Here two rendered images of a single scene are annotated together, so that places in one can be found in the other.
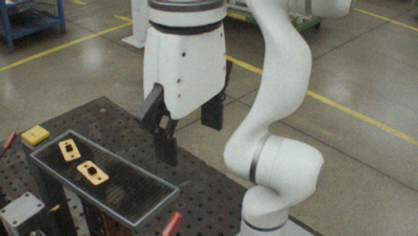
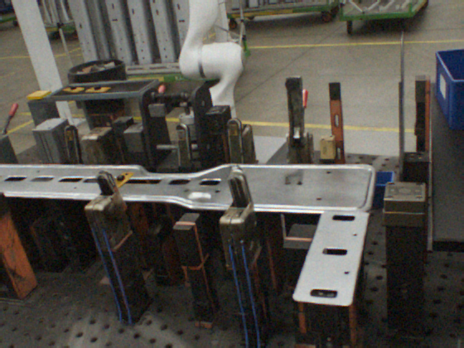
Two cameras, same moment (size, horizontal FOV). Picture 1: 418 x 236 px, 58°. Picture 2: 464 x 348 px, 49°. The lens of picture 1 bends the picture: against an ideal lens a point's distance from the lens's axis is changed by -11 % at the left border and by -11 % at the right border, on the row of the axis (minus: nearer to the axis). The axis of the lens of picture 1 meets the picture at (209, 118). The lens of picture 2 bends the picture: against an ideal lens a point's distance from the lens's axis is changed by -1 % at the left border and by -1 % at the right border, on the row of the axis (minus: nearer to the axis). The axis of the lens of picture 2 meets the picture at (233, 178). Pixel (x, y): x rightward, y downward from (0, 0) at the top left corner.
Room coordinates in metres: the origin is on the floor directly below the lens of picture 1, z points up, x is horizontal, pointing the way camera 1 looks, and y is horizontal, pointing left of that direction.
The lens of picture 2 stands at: (-1.01, 0.24, 1.56)
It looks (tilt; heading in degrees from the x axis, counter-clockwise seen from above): 26 degrees down; 347
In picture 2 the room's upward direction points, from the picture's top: 10 degrees counter-clockwise
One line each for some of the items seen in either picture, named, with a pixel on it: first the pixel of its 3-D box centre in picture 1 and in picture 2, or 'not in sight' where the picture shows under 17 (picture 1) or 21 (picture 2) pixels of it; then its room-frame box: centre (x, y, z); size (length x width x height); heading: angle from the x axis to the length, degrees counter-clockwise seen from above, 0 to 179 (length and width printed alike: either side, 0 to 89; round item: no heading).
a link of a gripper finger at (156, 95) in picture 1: (161, 100); not in sight; (0.39, 0.05, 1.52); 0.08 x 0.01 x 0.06; 144
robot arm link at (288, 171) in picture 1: (281, 184); (221, 76); (0.73, -0.17, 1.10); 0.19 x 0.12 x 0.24; 62
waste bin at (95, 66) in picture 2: not in sight; (106, 105); (3.44, 0.26, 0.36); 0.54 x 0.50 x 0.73; 134
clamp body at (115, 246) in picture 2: not in sight; (119, 258); (0.11, 0.31, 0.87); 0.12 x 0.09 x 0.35; 144
